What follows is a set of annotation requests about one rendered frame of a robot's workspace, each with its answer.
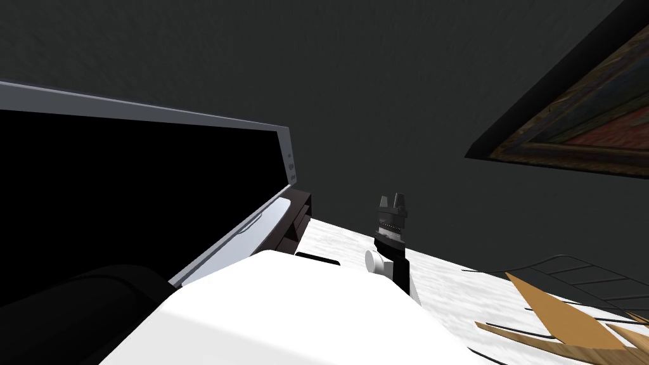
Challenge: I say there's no wooden chair with black wire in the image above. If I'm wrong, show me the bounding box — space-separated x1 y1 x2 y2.
460 253 649 365

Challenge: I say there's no framed painting on wall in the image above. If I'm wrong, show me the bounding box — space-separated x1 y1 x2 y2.
464 0 649 179

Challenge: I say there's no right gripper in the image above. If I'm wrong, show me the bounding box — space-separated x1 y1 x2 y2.
375 192 409 231

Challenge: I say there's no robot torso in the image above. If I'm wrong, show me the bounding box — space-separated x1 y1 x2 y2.
98 249 490 365

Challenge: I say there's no dark brown television stand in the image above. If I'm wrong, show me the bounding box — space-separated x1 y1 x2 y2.
275 189 313 255

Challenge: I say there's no black television with grey frame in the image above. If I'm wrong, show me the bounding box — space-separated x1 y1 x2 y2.
0 80 298 308

